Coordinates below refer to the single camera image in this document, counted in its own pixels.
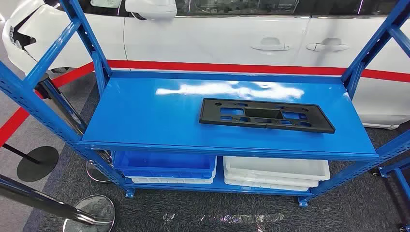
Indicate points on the black plastic plate bracket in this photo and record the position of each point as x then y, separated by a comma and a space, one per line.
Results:
211, 115

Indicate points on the blue metal shelf rack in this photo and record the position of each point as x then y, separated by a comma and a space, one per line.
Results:
160, 121

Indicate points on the red barrier belt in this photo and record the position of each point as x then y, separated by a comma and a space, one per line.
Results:
12, 125
73, 74
224, 68

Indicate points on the blue plastic bin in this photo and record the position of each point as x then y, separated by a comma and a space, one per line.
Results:
160, 163

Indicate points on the white plastic bin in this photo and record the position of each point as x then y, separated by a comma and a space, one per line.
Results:
262, 187
272, 182
173, 181
275, 166

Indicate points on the white car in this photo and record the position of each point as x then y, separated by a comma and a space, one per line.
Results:
208, 41

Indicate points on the clear floor tape strip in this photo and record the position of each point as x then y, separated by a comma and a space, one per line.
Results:
243, 218

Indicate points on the white car side mirror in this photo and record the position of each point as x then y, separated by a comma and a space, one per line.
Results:
150, 8

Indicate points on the blue wheeled cart frame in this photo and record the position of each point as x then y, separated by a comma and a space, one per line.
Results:
392, 169

